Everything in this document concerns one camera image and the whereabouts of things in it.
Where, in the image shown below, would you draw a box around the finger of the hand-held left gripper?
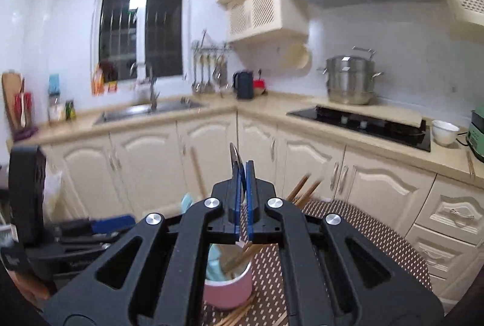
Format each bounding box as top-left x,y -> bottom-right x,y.
57,214 -> 136,247

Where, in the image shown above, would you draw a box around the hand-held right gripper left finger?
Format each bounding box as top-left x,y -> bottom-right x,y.
43,160 -> 246,326

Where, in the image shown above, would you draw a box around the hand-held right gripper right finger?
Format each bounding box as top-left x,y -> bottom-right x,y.
245,160 -> 445,326

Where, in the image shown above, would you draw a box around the metal spoon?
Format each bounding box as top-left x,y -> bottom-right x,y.
229,142 -> 246,194

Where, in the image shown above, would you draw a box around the bunch of wooden chopsticks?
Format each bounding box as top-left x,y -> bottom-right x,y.
189,150 -> 324,326

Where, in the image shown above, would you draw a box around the light blue knife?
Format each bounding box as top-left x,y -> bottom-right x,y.
181,194 -> 227,282

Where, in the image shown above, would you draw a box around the pink cup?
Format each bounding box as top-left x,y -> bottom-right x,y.
203,243 -> 253,311

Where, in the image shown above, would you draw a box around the hanging metal utensils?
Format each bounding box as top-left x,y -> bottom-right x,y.
191,50 -> 231,97

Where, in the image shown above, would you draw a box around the person's left hand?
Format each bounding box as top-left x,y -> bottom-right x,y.
11,271 -> 51,309

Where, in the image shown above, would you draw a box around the white plastic bag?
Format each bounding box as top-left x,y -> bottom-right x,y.
43,169 -> 63,215

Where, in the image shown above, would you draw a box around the cream kitchen base cabinets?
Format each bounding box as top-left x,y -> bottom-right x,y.
38,110 -> 484,311

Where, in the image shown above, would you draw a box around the red utensil holder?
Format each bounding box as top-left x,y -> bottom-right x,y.
14,78 -> 38,139

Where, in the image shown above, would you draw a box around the white seasoning jar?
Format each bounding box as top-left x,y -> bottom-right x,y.
48,93 -> 66,122

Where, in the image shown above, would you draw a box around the beige kitchen countertop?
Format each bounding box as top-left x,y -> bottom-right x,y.
13,92 -> 484,187

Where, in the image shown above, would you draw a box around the wooden cutting board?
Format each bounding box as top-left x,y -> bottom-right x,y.
2,72 -> 23,134

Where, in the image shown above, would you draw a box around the dark blue pitcher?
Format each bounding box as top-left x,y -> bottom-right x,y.
232,70 -> 255,100

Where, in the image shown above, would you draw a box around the steel sink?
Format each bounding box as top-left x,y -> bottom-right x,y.
93,97 -> 207,126

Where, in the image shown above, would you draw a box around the brown polka dot tablecloth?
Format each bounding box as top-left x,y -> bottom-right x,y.
200,199 -> 432,326

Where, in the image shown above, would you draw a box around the orange packet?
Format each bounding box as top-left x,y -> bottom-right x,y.
92,63 -> 104,96

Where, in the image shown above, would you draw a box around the chrome faucet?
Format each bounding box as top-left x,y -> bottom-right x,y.
130,61 -> 159,111

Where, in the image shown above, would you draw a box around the cream round strainer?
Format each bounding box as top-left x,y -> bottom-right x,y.
282,44 -> 314,71

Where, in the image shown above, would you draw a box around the steel steamer pot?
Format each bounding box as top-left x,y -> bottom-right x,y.
317,45 -> 384,105

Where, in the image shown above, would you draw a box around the black glass cooktop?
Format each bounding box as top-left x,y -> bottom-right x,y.
286,105 -> 432,153

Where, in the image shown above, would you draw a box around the white bowl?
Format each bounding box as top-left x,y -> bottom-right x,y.
432,120 -> 461,147

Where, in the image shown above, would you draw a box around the green kitchen appliance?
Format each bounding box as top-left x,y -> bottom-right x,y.
465,110 -> 484,162

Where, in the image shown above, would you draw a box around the wall utensil rail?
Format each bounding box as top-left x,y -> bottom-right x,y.
191,29 -> 232,54

